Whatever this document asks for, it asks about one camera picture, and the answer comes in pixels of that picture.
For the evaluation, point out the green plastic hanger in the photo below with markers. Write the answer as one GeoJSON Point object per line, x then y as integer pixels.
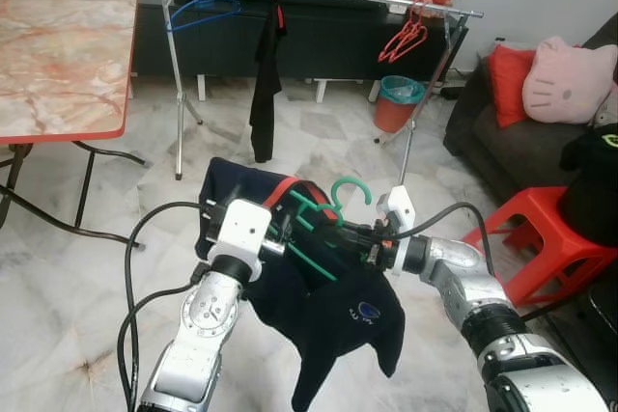
{"type": "Point", "coordinates": [350, 180]}

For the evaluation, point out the navy polo shirt red collar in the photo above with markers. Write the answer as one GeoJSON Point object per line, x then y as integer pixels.
{"type": "Point", "coordinates": [338, 335]}

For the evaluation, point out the black shirt green print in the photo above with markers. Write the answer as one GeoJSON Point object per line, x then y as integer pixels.
{"type": "Point", "coordinates": [591, 156]}

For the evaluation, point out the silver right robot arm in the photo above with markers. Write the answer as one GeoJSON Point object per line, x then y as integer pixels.
{"type": "Point", "coordinates": [463, 277]}

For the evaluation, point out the red plastic hanger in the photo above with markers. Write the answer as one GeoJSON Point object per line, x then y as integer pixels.
{"type": "Point", "coordinates": [413, 31]}
{"type": "Point", "coordinates": [401, 41]}

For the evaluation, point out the orange bin with teal bag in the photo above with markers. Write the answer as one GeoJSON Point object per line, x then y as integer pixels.
{"type": "Point", "coordinates": [394, 115]}

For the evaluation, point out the black FSL polo shirt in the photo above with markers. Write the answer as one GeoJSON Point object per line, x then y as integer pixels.
{"type": "Point", "coordinates": [263, 94]}

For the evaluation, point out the dark brown fabric sofa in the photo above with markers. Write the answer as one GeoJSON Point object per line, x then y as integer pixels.
{"type": "Point", "coordinates": [502, 156]}

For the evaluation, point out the red plastic stool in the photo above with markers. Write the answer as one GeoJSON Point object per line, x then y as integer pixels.
{"type": "Point", "coordinates": [541, 224]}

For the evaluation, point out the black TV cabinet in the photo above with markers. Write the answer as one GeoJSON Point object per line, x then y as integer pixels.
{"type": "Point", "coordinates": [328, 41]}

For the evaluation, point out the red cushion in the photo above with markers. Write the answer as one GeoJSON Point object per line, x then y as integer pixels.
{"type": "Point", "coordinates": [507, 84]}

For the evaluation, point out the black round basket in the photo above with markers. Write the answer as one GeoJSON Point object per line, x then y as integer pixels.
{"type": "Point", "coordinates": [594, 219]}

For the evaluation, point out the black folding chair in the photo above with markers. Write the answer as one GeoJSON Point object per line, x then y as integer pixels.
{"type": "Point", "coordinates": [594, 325]}

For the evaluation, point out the pink cat face cushion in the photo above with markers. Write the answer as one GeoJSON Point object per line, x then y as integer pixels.
{"type": "Point", "coordinates": [570, 84]}

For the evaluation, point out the marble folding table red edge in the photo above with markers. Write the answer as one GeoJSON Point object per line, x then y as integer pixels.
{"type": "Point", "coordinates": [58, 55]}

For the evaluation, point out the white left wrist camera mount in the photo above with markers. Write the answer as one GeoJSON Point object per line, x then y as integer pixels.
{"type": "Point", "coordinates": [239, 233]}

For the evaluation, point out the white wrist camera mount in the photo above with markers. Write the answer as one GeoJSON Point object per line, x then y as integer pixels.
{"type": "Point", "coordinates": [239, 233]}
{"type": "Point", "coordinates": [398, 207]}

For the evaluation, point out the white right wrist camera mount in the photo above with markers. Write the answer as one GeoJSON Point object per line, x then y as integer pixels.
{"type": "Point", "coordinates": [398, 207]}

